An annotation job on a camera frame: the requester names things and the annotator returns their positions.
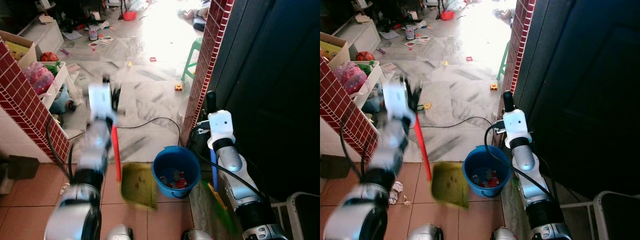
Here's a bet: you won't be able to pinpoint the blue-handled green broom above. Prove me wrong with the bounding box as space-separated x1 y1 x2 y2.
200 148 242 237
508 172 524 202

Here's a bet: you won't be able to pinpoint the red-handled green dustpan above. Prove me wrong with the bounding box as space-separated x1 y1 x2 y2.
414 112 471 210
111 125 160 211

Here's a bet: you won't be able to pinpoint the dark floor mat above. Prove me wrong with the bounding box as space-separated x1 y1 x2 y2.
320 154 352 180
7 155 40 181

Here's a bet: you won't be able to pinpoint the blue plastic bucket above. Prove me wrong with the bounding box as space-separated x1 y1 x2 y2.
462 145 512 199
152 145 202 200

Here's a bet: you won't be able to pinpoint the white toy shelf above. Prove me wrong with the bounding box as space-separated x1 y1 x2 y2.
350 60 389 112
37 60 84 112

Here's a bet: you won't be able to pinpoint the green plastic stool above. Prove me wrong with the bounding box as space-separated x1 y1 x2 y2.
180 37 204 82
496 41 511 81

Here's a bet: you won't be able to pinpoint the dark door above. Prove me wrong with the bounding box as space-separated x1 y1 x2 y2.
512 0 640 200
207 0 321 202

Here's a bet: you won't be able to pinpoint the pink toy bag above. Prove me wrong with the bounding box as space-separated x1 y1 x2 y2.
334 62 369 95
22 62 55 95

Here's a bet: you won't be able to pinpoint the white low cabinet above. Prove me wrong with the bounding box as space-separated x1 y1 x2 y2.
19 17 65 54
332 19 382 54

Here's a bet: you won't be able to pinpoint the cardboard box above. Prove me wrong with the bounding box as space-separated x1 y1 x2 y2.
320 32 351 69
0 30 39 69

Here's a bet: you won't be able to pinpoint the silver right robot leg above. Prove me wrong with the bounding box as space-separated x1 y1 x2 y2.
180 228 214 240
492 227 521 240

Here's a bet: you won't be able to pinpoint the silver robot leg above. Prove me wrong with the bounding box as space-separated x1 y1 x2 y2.
492 227 521 240
180 228 214 240
104 224 134 240
407 223 444 240

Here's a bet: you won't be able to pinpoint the silver left robot leg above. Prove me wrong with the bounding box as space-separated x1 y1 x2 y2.
104 224 134 240
407 223 444 240

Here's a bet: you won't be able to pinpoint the white framed black chair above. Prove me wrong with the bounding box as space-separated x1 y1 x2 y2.
559 190 640 240
270 191 321 240

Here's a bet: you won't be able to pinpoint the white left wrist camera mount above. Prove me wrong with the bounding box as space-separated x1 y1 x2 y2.
383 82 412 123
88 82 114 121

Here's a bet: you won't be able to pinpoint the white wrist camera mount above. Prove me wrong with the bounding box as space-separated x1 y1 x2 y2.
502 110 533 149
88 82 114 121
207 110 236 151
383 82 412 123

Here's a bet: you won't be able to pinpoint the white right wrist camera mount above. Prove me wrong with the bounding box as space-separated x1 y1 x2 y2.
502 110 533 149
207 110 236 151

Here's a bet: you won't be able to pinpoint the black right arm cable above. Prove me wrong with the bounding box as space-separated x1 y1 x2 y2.
483 125 552 197
192 149 267 202

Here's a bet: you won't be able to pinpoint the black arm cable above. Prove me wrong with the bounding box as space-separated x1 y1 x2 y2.
44 117 74 182
483 125 552 197
339 122 372 177
192 149 267 202

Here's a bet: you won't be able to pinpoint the black floor cable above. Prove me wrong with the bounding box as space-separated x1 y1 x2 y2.
429 116 497 146

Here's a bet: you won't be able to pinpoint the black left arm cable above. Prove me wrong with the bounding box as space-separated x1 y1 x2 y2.
339 122 372 177
44 117 74 182

